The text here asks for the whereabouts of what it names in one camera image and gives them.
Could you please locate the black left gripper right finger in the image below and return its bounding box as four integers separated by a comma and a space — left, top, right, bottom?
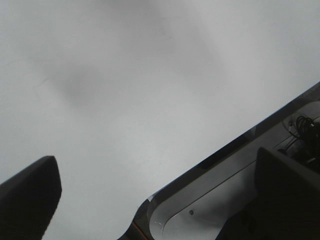
254, 147, 320, 240

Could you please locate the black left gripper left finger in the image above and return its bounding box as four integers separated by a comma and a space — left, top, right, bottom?
0, 156, 62, 240

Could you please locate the white robot base platform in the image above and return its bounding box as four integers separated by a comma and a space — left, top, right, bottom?
147, 100, 320, 240

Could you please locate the black base cable bundle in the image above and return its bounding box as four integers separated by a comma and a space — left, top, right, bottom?
287, 115, 320, 165

